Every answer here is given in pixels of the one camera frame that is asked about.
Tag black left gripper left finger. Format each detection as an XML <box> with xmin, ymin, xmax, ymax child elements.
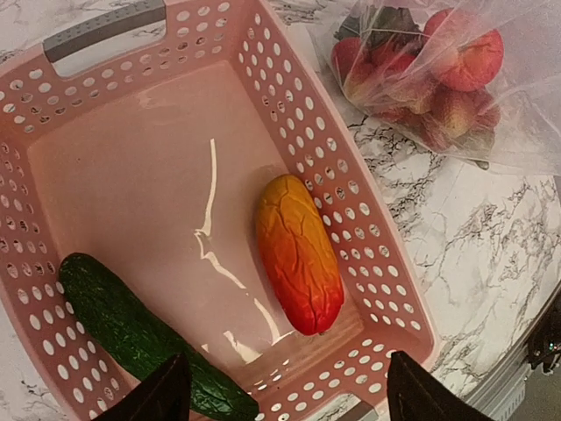
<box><xmin>96</xmin><ymin>353</ymin><xmax>191</xmax><ymax>421</ymax></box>

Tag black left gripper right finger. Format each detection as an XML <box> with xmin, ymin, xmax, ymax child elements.
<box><xmin>387</xmin><ymin>351</ymin><xmax>486</xmax><ymax>421</ymax></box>

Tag orange yellow fruit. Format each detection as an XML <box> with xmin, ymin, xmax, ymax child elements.
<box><xmin>254</xmin><ymin>174</ymin><xmax>344</xmax><ymax>336</ymax></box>

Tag red lychee bunch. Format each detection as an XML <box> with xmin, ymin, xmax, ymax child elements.
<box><xmin>330</xmin><ymin>34</ymin><xmax>501</xmax><ymax>156</ymax></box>

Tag clear zip top bag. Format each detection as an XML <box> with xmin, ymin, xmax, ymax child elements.
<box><xmin>309</xmin><ymin>1</ymin><xmax>560</xmax><ymax>175</ymax></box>

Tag red bumpy fruit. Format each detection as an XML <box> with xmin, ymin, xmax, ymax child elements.
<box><xmin>423</xmin><ymin>8</ymin><xmax>504</xmax><ymax>92</ymax></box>

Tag dark green cucumber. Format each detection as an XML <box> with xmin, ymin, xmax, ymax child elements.
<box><xmin>59</xmin><ymin>253</ymin><xmax>259</xmax><ymax>420</ymax></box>

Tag pink perforated plastic basket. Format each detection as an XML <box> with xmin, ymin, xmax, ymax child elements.
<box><xmin>1</xmin><ymin>1</ymin><xmax>438</xmax><ymax>420</ymax></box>

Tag front aluminium table rail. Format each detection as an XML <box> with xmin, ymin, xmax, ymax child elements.
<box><xmin>465</xmin><ymin>291</ymin><xmax>560</xmax><ymax>420</ymax></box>

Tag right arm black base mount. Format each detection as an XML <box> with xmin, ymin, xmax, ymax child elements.
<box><xmin>528</xmin><ymin>314</ymin><xmax>560</xmax><ymax>375</ymax></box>

